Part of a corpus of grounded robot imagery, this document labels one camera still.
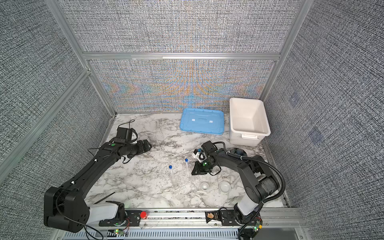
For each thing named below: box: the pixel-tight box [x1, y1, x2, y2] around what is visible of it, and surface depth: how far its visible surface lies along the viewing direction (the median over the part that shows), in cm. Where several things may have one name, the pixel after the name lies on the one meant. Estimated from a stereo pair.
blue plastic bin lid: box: [180, 108, 225, 135], surface depth 116 cm
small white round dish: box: [200, 182, 210, 191], surface depth 83 cm
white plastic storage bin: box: [229, 97, 271, 147], surface depth 102 cm
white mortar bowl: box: [219, 180, 232, 193], surface depth 84 cm
